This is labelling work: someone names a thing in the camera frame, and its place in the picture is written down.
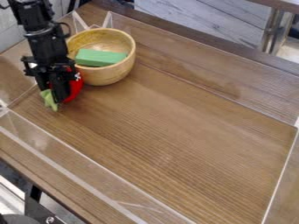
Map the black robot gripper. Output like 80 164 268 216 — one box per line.
21 26 76 103

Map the red felt fruit green leaf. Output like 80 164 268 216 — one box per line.
40 72 82 111

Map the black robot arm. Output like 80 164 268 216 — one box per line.
0 0 80 103

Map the green rectangular block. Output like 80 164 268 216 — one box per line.
74 49 126 67

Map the wooden bowl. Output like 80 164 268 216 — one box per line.
66 28 136 86

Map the metal table leg background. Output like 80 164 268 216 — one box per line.
258 9 294 55

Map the clear acrylic tray wall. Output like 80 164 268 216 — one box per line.
0 6 299 224

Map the black metal table frame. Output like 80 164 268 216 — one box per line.
23 185 80 224

